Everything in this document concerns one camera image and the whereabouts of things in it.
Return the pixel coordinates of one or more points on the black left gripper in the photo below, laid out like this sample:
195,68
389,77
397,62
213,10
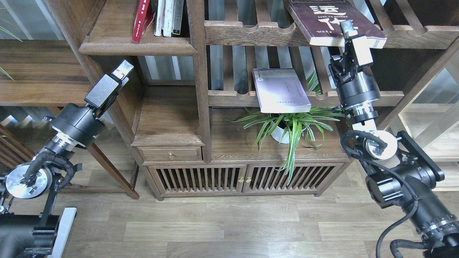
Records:
80,126

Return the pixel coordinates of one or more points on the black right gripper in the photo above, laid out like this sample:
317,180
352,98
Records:
354,87

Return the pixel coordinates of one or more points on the dark maroon Chinese book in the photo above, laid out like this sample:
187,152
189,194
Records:
319,21

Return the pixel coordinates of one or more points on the red paperback book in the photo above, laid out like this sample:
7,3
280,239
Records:
144,16

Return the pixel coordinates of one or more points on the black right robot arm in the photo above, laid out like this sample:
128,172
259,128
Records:
399,172

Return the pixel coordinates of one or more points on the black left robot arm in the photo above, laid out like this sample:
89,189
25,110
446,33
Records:
46,234

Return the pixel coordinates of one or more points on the light wooden shelf unit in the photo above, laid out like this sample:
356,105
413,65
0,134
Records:
432,121

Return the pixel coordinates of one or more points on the dark wooden bookshelf cabinet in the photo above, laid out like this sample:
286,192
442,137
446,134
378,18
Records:
193,120

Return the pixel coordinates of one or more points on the dark wooden side table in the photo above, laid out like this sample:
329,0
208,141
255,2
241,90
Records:
51,77

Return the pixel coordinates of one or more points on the white upright book middle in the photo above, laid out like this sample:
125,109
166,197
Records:
168,18

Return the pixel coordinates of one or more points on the white upright book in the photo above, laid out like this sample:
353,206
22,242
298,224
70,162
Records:
168,18
160,9

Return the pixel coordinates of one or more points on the pale lilac paperback book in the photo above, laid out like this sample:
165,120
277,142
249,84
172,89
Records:
279,91

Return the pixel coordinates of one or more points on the white upright book left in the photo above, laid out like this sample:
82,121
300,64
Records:
160,9

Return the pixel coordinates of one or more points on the green spider plant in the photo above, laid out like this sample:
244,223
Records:
303,125

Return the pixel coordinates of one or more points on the dark spine upright book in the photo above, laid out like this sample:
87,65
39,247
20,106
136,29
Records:
177,17

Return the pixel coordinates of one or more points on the white plant pot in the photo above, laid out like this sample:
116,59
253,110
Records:
283,132

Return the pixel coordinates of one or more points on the green leaves at left edge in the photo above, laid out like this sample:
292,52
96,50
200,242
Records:
8,51

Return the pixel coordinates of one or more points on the white flat bar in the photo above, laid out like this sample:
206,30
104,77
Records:
63,232

